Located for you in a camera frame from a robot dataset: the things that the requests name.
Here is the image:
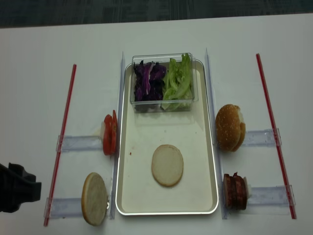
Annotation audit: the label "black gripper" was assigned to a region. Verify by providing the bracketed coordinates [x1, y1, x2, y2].
[0, 163, 42, 212]

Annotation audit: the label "bun half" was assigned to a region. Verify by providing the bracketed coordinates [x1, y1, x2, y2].
[151, 144, 184, 187]

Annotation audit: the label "inner tomato slice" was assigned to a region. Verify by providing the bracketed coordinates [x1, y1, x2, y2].
[111, 110, 117, 154]

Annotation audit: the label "tomato slice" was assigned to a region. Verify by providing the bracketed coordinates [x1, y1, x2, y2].
[103, 115, 112, 155]
[111, 110, 117, 154]

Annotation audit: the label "outer tomato slice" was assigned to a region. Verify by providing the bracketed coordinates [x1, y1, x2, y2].
[103, 115, 112, 155]

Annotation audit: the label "green lettuce leaves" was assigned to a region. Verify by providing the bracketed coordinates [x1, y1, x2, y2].
[161, 53, 193, 111]

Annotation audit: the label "meat patty stack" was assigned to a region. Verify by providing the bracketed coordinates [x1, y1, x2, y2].
[223, 172, 248, 210]

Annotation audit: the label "left red tape strip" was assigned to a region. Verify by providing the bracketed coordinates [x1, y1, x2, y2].
[44, 64, 77, 227]

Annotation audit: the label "red tape strip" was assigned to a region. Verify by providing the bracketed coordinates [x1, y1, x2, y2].
[44, 64, 77, 227]
[256, 53, 297, 219]

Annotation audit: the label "left lower clear holder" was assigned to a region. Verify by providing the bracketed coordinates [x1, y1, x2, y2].
[44, 198, 83, 219]

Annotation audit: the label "clear holder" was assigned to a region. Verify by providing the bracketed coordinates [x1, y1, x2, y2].
[56, 135, 103, 152]
[44, 198, 83, 219]
[247, 185, 296, 206]
[242, 128, 282, 147]

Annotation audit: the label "left upper clear holder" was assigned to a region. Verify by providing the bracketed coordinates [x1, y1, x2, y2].
[56, 135, 103, 152]

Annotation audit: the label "bottom bun half facing out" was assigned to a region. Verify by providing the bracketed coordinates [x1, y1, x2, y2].
[81, 172, 108, 226]

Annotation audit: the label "white onion piece left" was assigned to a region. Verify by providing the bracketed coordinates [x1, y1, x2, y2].
[99, 121, 106, 142]

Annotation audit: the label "white onion piece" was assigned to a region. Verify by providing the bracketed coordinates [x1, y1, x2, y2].
[99, 121, 106, 142]
[243, 177, 252, 199]

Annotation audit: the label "cream metal tray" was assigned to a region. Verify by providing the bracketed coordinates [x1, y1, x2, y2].
[115, 60, 219, 216]

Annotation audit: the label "purple cabbage leaves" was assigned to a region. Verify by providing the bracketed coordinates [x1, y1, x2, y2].
[133, 60, 167, 102]

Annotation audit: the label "clear plastic salad box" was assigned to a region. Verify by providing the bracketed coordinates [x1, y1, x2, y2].
[130, 53, 198, 113]

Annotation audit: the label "sesame top bun front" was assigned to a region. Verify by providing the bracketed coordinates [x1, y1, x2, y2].
[215, 104, 237, 152]

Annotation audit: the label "white onion piece right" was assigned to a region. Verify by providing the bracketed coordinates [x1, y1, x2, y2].
[243, 177, 252, 199]

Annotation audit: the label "top bun behind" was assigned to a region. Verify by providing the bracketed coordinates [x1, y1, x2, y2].
[231, 105, 246, 152]

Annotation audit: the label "right upper clear holder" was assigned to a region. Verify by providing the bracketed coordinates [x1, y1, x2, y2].
[242, 128, 282, 147]

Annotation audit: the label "right lower clear holder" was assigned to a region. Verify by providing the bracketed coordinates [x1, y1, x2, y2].
[247, 185, 296, 206]

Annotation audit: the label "right red tape strip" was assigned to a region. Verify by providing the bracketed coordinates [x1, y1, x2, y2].
[256, 53, 297, 219]

